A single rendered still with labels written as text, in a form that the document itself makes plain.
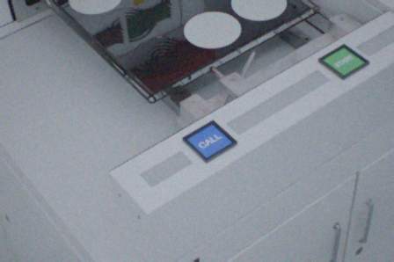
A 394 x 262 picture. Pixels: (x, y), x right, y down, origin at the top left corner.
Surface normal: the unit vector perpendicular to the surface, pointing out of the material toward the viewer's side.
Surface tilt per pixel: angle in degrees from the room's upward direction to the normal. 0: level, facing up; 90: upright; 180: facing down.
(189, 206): 90
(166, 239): 90
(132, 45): 0
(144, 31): 0
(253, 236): 90
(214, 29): 0
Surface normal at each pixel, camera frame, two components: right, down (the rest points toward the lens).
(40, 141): -0.05, -0.68
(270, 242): 0.60, 0.56
